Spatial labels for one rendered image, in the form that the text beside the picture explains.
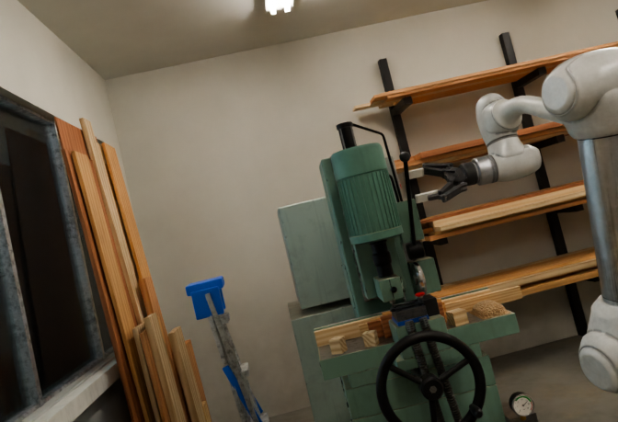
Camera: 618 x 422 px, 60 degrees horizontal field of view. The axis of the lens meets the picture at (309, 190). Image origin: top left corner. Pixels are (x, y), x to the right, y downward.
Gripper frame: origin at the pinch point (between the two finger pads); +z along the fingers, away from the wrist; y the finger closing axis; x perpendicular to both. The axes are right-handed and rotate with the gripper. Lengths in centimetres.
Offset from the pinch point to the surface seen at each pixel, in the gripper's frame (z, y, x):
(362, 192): 16.0, 0.3, 1.9
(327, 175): 24.0, 27.1, -5.8
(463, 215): -69, 142, -134
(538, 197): -124, 145, -136
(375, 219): 14.0, -5.3, -5.3
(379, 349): 23, -35, -30
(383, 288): 16.4, -15.9, -24.8
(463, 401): 2, -46, -46
